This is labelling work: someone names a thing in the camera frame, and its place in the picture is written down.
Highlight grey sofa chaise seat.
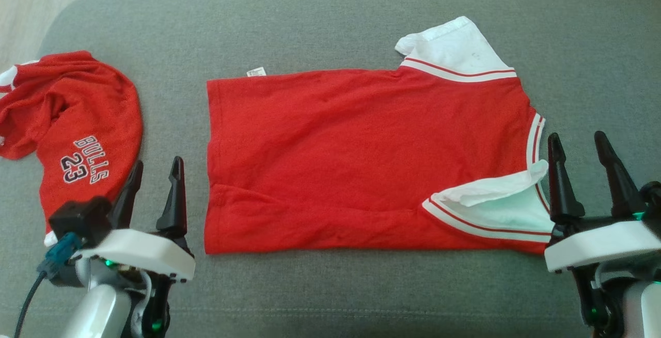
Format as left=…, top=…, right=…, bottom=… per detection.
left=0, top=0, right=661, bottom=338

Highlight red Bulls 23 shorts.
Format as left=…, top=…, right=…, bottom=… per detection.
left=0, top=51, right=144, bottom=247

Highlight black cable with teal connector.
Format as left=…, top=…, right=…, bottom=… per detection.
left=13, top=232, right=83, bottom=338

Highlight red and white Bulls jersey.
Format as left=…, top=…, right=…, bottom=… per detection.
left=204, top=16, right=556, bottom=255

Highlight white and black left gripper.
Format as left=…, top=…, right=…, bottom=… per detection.
left=77, top=156, right=196, bottom=338

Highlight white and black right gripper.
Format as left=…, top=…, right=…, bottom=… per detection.
left=545, top=130, right=661, bottom=338

